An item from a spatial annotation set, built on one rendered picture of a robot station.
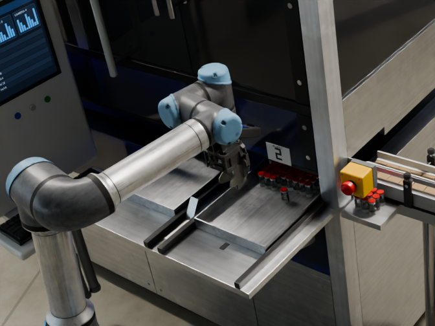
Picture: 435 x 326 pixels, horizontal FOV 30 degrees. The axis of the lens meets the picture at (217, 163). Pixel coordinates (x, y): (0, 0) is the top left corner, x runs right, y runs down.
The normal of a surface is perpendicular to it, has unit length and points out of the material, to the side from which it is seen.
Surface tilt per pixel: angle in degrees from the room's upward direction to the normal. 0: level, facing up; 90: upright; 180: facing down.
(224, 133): 90
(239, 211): 0
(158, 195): 0
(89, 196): 50
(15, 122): 90
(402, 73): 90
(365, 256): 90
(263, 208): 0
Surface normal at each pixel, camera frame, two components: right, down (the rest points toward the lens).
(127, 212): -0.16, -0.82
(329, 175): -0.64, 0.51
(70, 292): 0.51, 0.40
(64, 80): 0.70, 0.29
